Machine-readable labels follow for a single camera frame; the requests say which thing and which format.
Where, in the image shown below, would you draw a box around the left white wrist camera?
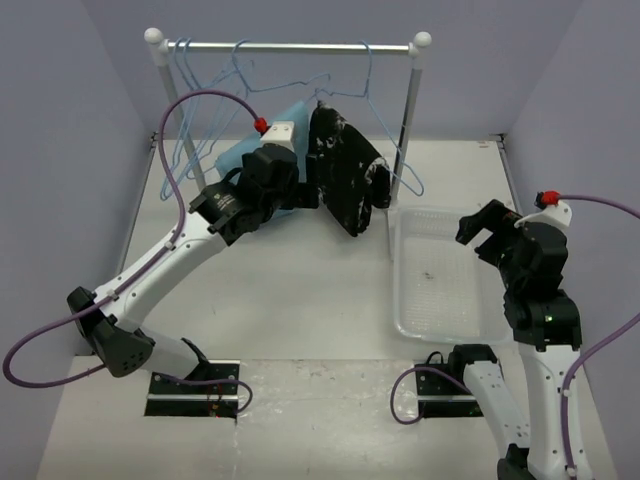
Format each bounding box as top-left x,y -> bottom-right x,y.
260,121 -> 295,151

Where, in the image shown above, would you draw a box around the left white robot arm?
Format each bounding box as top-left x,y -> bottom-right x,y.
67,141 -> 301,393

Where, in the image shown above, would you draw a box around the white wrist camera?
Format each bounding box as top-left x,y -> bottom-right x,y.
260,121 -> 295,151
514,190 -> 573,232

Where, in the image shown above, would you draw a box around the black white-patterned trousers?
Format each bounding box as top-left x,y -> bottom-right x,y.
309,101 -> 391,237

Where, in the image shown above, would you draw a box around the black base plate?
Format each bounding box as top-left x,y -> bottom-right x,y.
415,372 -> 483,419
144,372 -> 240,419

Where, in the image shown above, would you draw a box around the metal clothes rack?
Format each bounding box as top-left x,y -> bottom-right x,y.
144,27 -> 432,201

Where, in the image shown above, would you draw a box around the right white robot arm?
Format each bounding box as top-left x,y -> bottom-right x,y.
446,200 -> 594,479

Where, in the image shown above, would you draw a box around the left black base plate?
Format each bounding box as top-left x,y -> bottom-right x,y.
144,372 -> 240,419

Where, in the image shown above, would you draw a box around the clear plastic basket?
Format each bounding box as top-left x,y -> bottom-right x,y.
391,207 -> 511,345

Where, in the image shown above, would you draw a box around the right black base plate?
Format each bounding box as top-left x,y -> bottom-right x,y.
415,372 -> 483,419

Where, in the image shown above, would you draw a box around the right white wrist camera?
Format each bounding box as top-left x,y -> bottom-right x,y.
514,190 -> 573,232

